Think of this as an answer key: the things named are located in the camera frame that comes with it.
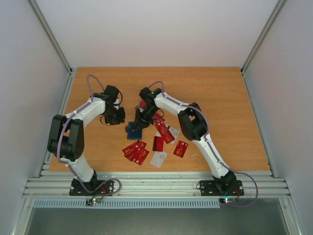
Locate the blue leather card holder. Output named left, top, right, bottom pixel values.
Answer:
left=125, top=122, right=142, bottom=140

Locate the white card bottom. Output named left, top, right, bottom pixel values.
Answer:
left=150, top=152, right=167, bottom=168

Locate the white card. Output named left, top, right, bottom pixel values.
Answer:
left=169, top=127, right=180, bottom=139
left=150, top=152, right=167, bottom=168

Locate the red vip card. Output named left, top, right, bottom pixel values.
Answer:
left=173, top=141, right=188, bottom=158
left=122, top=141, right=141, bottom=158
left=127, top=144, right=149, bottom=165
left=152, top=113, right=165, bottom=123
left=155, top=121, right=175, bottom=144

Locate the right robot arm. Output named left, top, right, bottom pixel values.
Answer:
left=133, top=87, right=237, bottom=195

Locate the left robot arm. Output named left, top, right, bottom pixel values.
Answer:
left=47, top=85, right=126, bottom=195

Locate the red card magnetic stripe back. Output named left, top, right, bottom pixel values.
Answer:
left=136, top=100, right=146, bottom=110

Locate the red stripe card lower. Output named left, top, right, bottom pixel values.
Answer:
left=152, top=136, right=164, bottom=152

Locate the white card under stack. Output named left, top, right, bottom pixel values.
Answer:
left=169, top=127, right=180, bottom=139

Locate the left controller board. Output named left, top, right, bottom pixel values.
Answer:
left=85, top=198, right=102, bottom=206

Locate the controller board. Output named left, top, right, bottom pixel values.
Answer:
left=220, top=197, right=239, bottom=205
left=85, top=198, right=102, bottom=206

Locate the right controller board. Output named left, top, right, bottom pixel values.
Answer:
left=220, top=197, right=239, bottom=205

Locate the left aluminium corner post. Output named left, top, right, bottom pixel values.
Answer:
left=27, top=0, right=73, bottom=74

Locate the aluminium corner post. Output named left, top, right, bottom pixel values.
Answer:
left=27, top=0, right=73, bottom=74
left=241, top=0, right=287, bottom=75

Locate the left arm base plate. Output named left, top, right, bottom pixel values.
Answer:
left=69, top=179, right=114, bottom=196

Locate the grey slotted cable duct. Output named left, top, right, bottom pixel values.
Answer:
left=33, top=198, right=220, bottom=209

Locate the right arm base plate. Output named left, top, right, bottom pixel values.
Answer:
left=196, top=180, right=245, bottom=196

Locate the aluminium rail frame front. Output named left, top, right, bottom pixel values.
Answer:
left=22, top=171, right=291, bottom=198

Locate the right aluminium corner post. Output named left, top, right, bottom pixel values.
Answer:
left=241, top=0, right=287, bottom=75

